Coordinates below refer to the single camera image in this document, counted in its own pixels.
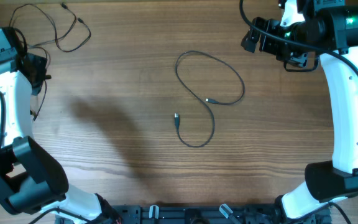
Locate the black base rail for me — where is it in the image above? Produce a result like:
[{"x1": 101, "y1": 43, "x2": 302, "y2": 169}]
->
[{"x1": 97, "y1": 204, "x2": 332, "y2": 224}]

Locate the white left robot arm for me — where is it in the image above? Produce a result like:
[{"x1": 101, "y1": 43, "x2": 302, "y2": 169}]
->
[{"x1": 0, "y1": 64, "x2": 121, "y2": 223}]

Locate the thin black brown cable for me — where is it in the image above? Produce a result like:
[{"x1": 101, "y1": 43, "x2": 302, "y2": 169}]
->
[{"x1": 8, "y1": 2, "x2": 92, "y2": 53}]

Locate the black USB cable short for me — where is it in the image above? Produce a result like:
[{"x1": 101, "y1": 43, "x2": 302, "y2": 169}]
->
[{"x1": 26, "y1": 46, "x2": 52, "y2": 122}]

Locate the black USB cable long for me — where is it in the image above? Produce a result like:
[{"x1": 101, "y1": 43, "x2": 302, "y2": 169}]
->
[{"x1": 174, "y1": 50, "x2": 246, "y2": 149}]

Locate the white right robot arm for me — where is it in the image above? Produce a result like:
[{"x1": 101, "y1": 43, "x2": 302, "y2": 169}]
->
[{"x1": 241, "y1": 1, "x2": 358, "y2": 223}]

